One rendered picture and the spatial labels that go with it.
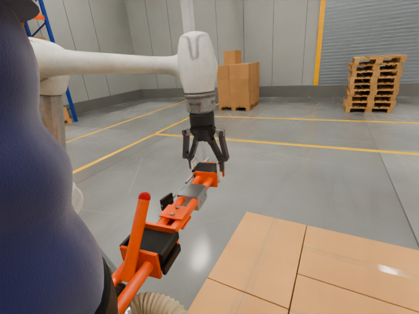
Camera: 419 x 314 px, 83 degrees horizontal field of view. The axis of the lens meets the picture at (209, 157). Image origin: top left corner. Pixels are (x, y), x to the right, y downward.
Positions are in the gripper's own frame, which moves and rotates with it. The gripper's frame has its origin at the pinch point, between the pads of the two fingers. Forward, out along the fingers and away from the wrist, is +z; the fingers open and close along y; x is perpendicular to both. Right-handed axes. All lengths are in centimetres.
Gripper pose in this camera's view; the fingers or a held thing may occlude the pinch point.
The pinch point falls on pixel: (206, 172)
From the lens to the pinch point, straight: 79.0
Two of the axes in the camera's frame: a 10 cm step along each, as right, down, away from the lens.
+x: 3.4, -3.8, 8.6
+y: 9.4, 0.6, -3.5
